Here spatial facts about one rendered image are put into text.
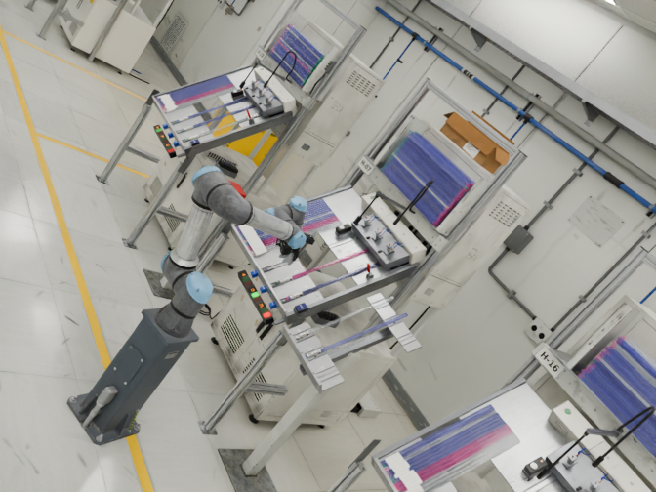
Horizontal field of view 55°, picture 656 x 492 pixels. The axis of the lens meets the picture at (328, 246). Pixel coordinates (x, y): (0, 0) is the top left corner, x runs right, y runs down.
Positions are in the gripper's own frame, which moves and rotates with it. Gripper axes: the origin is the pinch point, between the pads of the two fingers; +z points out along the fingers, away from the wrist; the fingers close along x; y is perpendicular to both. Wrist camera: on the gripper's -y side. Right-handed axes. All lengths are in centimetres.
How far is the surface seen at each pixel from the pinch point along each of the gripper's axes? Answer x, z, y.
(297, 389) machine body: 20, 72, -8
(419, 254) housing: 17, -6, -60
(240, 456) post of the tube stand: 39, 84, 29
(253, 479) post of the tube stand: 52, 84, 28
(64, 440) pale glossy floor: 32, 42, 105
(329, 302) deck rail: 19.0, 11.0, -13.2
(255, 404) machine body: 13, 84, 11
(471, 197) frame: 20, -40, -76
